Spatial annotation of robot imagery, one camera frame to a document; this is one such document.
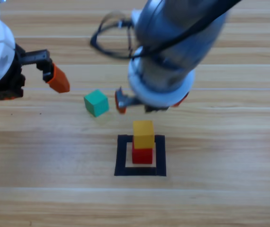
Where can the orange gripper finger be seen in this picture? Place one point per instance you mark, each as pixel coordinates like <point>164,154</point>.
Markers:
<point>122,110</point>
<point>181,102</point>
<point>59,80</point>

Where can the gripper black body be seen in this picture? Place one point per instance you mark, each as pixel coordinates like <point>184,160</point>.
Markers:
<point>16,78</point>
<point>128,101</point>

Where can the green wooden cube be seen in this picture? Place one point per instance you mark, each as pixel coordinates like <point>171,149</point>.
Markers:
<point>96,102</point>

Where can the yellow wooden cube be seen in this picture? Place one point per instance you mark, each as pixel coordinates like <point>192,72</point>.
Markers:
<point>143,134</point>

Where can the red wooden cube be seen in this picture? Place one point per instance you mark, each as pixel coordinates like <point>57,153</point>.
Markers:
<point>142,156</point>

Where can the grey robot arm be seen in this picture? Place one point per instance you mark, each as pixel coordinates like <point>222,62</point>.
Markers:
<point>177,35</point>

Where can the black tape square outline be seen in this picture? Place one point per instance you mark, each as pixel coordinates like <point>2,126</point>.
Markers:
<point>120,156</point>

